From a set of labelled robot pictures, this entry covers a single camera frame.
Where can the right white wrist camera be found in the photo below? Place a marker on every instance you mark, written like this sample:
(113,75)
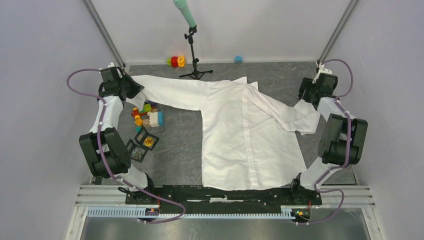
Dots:
(320,69)

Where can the black frame display box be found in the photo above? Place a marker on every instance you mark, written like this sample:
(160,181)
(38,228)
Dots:
(142,134)

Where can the red toy piece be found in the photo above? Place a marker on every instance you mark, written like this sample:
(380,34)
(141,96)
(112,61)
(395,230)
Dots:
(135,112)

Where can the brown wooden cube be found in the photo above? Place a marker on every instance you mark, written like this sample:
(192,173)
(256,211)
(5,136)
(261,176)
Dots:
(146,122)

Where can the red toy block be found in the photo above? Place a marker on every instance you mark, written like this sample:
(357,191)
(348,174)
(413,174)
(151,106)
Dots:
(173,61)

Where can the blue cylinder toy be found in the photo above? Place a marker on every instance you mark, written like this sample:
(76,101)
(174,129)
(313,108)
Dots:
(238,59)

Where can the orange toy block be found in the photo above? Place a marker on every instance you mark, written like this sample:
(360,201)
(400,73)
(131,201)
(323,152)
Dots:
(181,61)

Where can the white and blue block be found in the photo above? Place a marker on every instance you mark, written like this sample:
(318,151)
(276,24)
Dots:
(156,119)

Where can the purple toy block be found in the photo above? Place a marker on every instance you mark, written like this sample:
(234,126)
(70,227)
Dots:
(152,104)

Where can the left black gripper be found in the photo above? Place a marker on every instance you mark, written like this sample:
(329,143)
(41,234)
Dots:
(136,88)

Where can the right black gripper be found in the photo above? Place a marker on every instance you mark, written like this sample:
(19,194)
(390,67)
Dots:
(306,84)

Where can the yellow lego brick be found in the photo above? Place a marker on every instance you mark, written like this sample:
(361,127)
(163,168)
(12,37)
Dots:
(138,120)

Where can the teal foam pole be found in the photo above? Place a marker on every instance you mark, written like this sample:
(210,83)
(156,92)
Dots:
(182,6)

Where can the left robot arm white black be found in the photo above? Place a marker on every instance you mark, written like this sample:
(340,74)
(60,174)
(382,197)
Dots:
(105,152)

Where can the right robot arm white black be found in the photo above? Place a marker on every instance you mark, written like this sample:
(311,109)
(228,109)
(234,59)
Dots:
(342,140)

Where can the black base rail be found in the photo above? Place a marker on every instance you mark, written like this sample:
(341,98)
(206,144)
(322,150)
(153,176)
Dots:
(196,199)

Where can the green lego brick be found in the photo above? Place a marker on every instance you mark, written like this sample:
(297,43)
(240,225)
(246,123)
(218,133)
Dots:
(147,108)

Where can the white button shirt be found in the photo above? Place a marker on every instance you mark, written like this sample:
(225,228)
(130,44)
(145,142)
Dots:
(249,139)

